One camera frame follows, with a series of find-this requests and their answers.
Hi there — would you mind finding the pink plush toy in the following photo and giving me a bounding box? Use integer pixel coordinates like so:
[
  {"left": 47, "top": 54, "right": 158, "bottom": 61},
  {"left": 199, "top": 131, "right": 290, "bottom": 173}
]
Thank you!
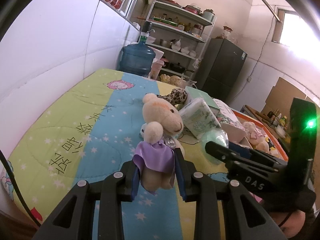
[{"left": 242, "top": 121, "right": 265, "bottom": 145}]

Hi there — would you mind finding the black water pump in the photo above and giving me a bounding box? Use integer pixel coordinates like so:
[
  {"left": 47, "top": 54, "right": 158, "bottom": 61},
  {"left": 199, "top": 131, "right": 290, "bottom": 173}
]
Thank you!
[{"left": 139, "top": 21, "right": 157, "bottom": 44}]

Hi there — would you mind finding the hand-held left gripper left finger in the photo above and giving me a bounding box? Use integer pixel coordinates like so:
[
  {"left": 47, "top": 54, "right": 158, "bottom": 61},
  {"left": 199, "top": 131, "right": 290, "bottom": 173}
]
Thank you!
[{"left": 32, "top": 160, "right": 140, "bottom": 240}]

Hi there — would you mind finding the colourful cartoon bedsheet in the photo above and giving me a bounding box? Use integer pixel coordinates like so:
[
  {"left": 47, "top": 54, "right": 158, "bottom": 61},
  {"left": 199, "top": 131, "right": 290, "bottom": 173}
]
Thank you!
[{"left": 0, "top": 67, "right": 288, "bottom": 240}]

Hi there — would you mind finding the person's right forearm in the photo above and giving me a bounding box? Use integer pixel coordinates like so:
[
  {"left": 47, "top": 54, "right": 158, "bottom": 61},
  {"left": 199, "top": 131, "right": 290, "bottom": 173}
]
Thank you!
[{"left": 270, "top": 210, "right": 310, "bottom": 239}]

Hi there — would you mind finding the black frying pan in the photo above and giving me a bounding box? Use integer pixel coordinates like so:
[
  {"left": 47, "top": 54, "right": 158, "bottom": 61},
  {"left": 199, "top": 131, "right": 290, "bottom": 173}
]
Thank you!
[{"left": 170, "top": 62, "right": 194, "bottom": 73}]

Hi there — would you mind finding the glass jar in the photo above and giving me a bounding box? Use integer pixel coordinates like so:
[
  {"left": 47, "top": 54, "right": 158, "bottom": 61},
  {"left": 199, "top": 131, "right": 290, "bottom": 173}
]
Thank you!
[{"left": 220, "top": 26, "right": 233, "bottom": 39}]

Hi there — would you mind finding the dark refrigerator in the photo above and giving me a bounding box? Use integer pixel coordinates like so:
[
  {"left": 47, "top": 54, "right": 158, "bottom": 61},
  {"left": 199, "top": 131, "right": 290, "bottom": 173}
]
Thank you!
[{"left": 195, "top": 38, "right": 248, "bottom": 103}]

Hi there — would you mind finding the floral tissue box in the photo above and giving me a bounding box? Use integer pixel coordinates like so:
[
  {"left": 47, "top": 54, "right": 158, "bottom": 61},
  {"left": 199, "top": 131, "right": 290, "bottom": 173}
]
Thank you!
[{"left": 212, "top": 99, "right": 247, "bottom": 130}]

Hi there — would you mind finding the mint green carton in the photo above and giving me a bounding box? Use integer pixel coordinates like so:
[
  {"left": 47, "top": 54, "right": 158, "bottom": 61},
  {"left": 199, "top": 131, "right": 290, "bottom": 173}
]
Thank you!
[{"left": 185, "top": 86, "right": 220, "bottom": 113}]

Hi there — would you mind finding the leopard print scrunchie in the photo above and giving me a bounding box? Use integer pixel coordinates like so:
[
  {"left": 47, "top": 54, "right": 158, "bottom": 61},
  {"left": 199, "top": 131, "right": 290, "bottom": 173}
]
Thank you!
[{"left": 156, "top": 88, "right": 188, "bottom": 110}]

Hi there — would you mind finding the yellow snack packet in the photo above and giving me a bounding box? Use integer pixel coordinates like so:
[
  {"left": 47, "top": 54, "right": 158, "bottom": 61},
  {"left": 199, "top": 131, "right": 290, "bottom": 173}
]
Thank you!
[{"left": 267, "top": 137, "right": 278, "bottom": 155}]

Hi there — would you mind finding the black cable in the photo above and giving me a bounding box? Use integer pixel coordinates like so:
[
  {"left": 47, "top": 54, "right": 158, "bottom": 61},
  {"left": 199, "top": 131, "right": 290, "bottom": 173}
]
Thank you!
[{"left": 0, "top": 149, "right": 42, "bottom": 229}]

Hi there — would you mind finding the beige plush bear purple dress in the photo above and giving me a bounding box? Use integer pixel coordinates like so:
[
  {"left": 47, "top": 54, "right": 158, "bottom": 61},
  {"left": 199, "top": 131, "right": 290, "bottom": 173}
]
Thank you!
[{"left": 132, "top": 93, "right": 185, "bottom": 194}]

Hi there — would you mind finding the teal enamel pot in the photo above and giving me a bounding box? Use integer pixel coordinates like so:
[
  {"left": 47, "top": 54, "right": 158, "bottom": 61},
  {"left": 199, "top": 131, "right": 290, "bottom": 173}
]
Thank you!
[{"left": 202, "top": 9, "right": 215, "bottom": 22}]

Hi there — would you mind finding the mint green sponge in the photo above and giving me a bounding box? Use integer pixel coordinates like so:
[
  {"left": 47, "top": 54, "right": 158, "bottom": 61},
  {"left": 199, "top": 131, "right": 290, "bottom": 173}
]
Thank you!
[{"left": 200, "top": 129, "right": 229, "bottom": 165}]

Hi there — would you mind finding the small high window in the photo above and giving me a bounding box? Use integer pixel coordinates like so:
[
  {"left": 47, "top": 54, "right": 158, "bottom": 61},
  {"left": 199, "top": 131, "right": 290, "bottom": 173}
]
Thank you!
[{"left": 272, "top": 9, "right": 313, "bottom": 45}]

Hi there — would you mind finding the white tissue pack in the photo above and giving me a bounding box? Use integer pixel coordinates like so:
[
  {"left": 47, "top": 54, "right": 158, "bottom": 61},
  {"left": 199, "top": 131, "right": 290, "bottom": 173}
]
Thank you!
[{"left": 179, "top": 98, "right": 222, "bottom": 139}]

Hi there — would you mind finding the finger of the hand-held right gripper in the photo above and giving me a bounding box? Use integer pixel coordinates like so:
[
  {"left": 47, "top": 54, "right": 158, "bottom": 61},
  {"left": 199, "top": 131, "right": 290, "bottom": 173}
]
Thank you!
[
  {"left": 204, "top": 141, "right": 288, "bottom": 180},
  {"left": 229, "top": 142, "right": 288, "bottom": 167}
]

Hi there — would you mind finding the blue water jug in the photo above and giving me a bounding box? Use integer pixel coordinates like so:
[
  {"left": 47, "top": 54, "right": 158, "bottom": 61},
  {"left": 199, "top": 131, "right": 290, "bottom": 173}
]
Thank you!
[{"left": 119, "top": 42, "right": 155, "bottom": 78}]

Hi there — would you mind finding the cardboard wall sheet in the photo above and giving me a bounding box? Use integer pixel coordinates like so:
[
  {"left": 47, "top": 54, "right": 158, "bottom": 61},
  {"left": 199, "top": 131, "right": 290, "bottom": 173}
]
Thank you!
[{"left": 260, "top": 77, "right": 320, "bottom": 120}]

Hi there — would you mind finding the white metal shelf unit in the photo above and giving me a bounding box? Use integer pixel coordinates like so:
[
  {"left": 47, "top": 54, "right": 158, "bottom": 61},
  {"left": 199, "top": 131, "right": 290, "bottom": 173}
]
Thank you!
[{"left": 136, "top": 0, "right": 215, "bottom": 85}]

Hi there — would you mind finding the pink plastic bin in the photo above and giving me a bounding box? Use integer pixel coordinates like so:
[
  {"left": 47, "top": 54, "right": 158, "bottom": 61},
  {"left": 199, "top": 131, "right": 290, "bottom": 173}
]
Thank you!
[{"left": 150, "top": 56, "right": 167, "bottom": 79}]

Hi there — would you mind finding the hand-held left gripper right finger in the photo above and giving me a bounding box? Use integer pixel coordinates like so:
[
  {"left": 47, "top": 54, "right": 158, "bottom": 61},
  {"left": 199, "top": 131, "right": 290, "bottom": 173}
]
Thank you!
[{"left": 174, "top": 147, "right": 288, "bottom": 240}]

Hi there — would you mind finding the orange-rimmed cardboard box tray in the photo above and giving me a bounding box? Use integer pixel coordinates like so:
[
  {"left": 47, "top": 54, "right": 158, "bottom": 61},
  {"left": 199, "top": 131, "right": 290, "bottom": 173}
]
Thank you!
[{"left": 230, "top": 107, "right": 288, "bottom": 160}]

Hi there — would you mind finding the clear plastic food bag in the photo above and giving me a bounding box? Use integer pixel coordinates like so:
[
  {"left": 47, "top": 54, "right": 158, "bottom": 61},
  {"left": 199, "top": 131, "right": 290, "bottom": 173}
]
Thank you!
[{"left": 160, "top": 74, "right": 197, "bottom": 88}]

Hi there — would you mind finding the wall cable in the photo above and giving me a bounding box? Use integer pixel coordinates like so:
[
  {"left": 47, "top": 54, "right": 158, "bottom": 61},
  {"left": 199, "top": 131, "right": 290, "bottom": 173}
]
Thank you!
[{"left": 234, "top": 24, "right": 272, "bottom": 98}]

